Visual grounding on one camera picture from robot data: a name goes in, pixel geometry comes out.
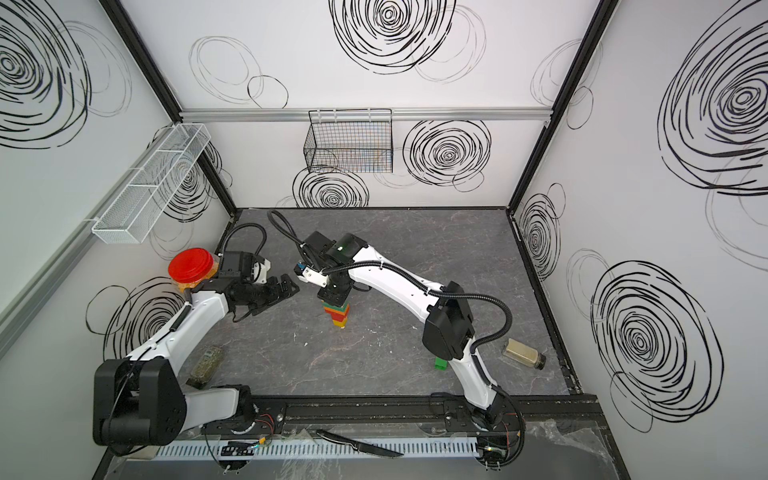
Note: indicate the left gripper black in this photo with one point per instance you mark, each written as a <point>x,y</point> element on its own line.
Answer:
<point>277,294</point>

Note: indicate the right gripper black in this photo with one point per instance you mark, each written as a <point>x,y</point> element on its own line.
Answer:
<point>324,295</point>

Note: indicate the green lego plate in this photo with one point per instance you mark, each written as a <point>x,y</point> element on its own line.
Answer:
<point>339,311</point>

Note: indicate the green tall lego brick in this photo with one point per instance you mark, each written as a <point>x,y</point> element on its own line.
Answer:
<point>440,364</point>

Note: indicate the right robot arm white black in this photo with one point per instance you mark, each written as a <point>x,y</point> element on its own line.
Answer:
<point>448,331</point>

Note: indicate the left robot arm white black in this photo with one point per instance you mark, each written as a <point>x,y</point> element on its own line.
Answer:
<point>138,399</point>

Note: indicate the small spice jar left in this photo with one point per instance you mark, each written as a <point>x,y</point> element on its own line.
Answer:
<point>206,367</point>

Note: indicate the plastic jar red lid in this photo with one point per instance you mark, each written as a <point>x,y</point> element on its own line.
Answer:
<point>192,266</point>

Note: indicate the small glass jar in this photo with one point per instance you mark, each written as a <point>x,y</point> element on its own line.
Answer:
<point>524,354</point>

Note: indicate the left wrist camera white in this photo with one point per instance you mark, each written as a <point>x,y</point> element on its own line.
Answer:
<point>253,268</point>

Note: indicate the black wire basket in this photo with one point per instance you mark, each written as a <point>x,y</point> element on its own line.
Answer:
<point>349,140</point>

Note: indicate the white slotted cable duct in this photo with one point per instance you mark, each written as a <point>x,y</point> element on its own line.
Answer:
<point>312,449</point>

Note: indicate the white wire shelf basket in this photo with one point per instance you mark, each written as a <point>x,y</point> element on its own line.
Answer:
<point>156,180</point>

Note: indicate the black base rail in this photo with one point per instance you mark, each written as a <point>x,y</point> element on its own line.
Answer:
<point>279,414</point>

